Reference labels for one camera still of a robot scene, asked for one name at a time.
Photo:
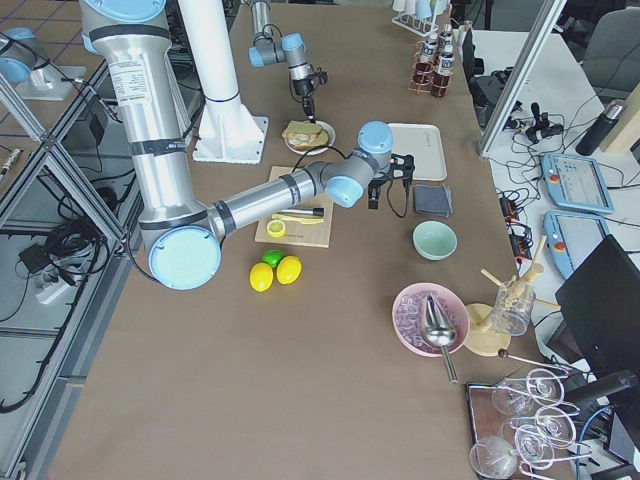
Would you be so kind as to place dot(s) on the copper wire bottle rack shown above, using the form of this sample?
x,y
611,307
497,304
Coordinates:
x,y
420,80

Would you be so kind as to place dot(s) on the mint green bowl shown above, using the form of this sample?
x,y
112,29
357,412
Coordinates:
x,y
434,240

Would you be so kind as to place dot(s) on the teach pendant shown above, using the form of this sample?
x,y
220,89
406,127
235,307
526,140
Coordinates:
x,y
576,183
571,237

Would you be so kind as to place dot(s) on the black monitor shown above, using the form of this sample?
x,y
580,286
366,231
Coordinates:
x,y
600,305

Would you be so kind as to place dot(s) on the steel pepper grinder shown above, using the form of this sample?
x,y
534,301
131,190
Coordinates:
x,y
316,212

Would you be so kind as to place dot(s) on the tea bottle lower right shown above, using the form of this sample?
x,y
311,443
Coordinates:
x,y
443,72

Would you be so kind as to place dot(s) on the tea bottle upper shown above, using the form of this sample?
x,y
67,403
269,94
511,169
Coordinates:
x,y
428,48

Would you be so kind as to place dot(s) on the bread slice on plate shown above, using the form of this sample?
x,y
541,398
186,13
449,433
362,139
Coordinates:
x,y
320,141

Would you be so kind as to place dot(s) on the green lime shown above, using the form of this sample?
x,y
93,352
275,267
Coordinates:
x,y
272,257

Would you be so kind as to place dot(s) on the aluminium frame post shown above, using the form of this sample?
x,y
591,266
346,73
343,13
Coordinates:
x,y
532,48

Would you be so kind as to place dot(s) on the white wire cup rack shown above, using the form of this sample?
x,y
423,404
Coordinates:
x,y
419,16

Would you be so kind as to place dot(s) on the teach pendant far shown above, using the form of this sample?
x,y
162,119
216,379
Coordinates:
x,y
576,183

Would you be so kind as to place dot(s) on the teach pendant near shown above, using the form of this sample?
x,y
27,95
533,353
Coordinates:
x,y
571,237

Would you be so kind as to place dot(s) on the yellow lemon lower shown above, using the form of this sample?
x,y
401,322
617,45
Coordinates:
x,y
261,277

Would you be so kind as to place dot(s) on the wooden mug tree stand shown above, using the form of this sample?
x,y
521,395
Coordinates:
x,y
482,338

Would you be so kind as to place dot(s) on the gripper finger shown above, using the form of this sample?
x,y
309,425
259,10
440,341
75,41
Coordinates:
x,y
309,108
373,198

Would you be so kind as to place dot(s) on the tea bottle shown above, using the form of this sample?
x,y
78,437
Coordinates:
x,y
445,36
428,48
443,72

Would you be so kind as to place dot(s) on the pink bowl with ice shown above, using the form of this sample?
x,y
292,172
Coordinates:
x,y
422,305

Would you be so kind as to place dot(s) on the bread slice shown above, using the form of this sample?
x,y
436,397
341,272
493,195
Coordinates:
x,y
302,130
320,141

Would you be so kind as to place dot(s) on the yellow lemon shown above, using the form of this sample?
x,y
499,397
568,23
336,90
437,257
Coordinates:
x,y
288,270
261,277

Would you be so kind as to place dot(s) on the cream rabbit tray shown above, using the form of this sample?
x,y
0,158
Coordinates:
x,y
423,143

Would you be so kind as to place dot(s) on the glass jar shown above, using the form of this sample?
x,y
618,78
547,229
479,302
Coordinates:
x,y
513,306

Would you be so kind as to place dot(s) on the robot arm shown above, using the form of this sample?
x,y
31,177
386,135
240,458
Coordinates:
x,y
181,234
270,47

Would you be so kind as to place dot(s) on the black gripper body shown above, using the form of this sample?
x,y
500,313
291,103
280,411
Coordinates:
x,y
378,181
303,88

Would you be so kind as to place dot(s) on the half lemon slice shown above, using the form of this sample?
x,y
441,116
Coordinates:
x,y
276,228

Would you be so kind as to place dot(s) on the steel ice scoop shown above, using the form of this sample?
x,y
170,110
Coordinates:
x,y
439,333

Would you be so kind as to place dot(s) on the white round plate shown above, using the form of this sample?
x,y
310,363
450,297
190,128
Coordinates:
x,y
326,127

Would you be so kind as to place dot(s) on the wine glass rack tray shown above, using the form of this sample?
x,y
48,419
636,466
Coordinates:
x,y
525,425

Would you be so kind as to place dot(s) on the wooden cutting board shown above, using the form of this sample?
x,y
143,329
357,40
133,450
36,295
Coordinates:
x,y
302,235

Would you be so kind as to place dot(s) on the grey folded cloth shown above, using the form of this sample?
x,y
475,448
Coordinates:
x,y
433,200

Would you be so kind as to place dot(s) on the tea bottle lower left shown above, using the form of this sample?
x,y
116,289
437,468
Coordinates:
x,y
445,36

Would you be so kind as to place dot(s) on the yellow plastic knife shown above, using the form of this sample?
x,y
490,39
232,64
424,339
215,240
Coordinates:
x,y
298,219

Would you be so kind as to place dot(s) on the black water bottle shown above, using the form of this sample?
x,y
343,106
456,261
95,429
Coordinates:
x,y
605,122

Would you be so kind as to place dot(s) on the yellow lemon upper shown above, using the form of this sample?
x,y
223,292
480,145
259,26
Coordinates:
x,y
288,270

